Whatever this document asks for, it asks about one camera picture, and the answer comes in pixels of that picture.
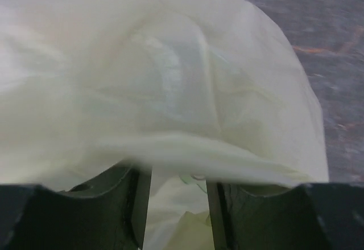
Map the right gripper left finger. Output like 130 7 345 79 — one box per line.
1 166 151 249

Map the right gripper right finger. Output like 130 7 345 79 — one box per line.
206 182 363 249

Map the green avocado print plastic bag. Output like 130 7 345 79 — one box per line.
1 0 329 249

